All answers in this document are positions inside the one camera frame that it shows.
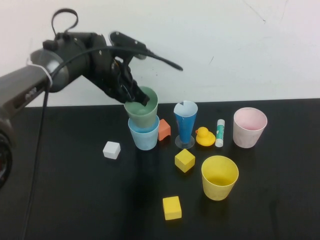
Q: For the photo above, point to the blue conical paper cup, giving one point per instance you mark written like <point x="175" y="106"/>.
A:
<point x="185" y="130"/>

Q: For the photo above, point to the light blue plastic cup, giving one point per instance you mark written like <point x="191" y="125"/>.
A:
<point x="145" y="141"/>

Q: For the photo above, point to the pink plastic cup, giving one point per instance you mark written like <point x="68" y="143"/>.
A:
<point x="246" y="138"/>

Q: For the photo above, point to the yellow plastic cup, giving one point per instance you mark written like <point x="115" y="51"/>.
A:
<point x="218" y="191"/>

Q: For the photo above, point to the yellow wooden cube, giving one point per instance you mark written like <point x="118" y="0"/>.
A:
<point x="172" y="207"/>
<point x="185" y="160"/>

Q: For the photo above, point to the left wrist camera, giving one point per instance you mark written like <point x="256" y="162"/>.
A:
<point x="127" y="42"/>

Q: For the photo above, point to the white green glue stick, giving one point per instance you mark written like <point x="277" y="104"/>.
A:
<point x="220" y="132"/>

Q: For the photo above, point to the white cube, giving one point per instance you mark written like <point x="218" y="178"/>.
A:
<point x="111" y="149"/>

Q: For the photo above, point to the light green plastic cup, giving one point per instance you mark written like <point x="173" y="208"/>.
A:
<point x="142" y="118"/>

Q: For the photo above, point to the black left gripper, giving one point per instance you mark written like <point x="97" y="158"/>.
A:
<point x="107" y="72"/>

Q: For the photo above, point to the white zip tie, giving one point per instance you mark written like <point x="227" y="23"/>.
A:
<point x="46" y="73"/>

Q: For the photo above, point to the yellow rubber duck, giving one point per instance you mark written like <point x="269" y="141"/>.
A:
<point x="205" y="138"/>

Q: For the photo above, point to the orange arch block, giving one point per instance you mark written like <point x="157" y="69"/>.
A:
<point x="165" y="128"/>

